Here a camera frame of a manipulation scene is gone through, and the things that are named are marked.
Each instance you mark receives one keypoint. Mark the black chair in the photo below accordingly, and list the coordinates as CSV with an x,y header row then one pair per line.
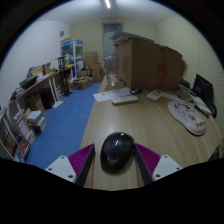
x,y
213,110

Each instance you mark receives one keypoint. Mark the clear glass jar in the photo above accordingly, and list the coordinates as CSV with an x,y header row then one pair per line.
x,y
110,70

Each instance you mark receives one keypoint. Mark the grey door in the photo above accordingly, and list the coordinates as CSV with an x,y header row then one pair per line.
x,y
111,40

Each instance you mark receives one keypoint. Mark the round wall clock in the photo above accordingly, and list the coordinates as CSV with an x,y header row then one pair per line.
x,y
61,33

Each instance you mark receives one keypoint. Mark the blue white glass cabinet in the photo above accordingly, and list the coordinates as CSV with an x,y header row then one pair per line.
x,y
71,53

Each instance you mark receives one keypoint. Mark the white printed mouse pad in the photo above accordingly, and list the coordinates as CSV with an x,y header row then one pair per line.
x,y
185,116

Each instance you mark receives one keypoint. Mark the ceiling tube light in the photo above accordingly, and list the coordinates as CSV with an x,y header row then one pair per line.
x,y
107,3

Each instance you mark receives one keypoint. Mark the shelf unit with books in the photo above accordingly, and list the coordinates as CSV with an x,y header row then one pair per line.
x,y
23,133

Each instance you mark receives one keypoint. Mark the large taped cardboard box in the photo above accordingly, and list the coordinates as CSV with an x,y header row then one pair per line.
x,y
146,66

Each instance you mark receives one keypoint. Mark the stack of papers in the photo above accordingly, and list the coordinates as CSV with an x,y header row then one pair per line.
x,y
125,36

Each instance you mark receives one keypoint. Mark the black monitor screen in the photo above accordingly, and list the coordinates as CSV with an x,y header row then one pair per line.
x,y
203,88

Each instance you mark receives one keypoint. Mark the tall black stand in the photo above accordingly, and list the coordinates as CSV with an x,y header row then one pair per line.
x,y
64,76

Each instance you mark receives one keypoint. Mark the small black object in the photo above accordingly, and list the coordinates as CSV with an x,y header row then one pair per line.
x,y
135,91

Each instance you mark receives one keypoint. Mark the small brown cardboard box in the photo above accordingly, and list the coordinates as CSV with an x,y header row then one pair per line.
x,y
35,102

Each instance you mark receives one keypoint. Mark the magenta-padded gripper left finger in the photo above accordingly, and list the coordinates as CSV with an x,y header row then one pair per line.
x,y
71,166

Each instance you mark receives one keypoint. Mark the black computer mouse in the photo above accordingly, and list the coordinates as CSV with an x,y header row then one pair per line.
x,y
116,150

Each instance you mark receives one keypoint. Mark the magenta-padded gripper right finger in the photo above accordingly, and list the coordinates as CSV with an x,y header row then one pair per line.
x,y
158,166

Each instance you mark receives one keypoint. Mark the stack of cardboard boxes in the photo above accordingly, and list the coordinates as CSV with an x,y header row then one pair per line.
x,y
90,61

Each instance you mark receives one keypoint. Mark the wooden side desk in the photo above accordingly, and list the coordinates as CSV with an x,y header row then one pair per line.
x,y
36,83

